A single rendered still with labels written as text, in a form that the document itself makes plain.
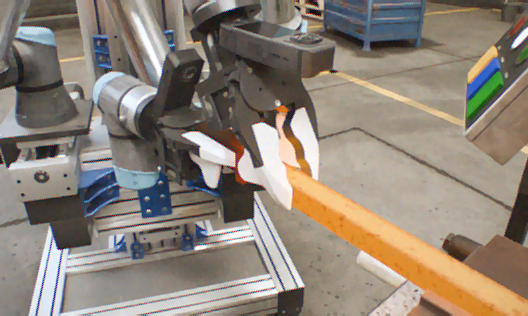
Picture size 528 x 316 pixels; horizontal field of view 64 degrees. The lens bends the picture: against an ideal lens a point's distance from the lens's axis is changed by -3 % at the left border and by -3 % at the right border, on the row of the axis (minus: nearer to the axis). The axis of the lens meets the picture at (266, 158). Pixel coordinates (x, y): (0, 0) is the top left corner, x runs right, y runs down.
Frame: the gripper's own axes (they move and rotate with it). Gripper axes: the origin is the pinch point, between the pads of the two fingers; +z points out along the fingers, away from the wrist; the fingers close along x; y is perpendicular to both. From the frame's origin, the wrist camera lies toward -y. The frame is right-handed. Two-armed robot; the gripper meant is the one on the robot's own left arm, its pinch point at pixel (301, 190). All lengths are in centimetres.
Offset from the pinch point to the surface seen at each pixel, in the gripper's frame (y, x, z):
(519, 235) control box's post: 7, -56, 30
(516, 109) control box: -5.7, -39.2, 2.6
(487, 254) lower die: -13.5, -7.0, 9.9
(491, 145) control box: -0.9, -38.3, 7.2
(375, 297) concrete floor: 82, -85, 70
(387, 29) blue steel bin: 269, -421, -61
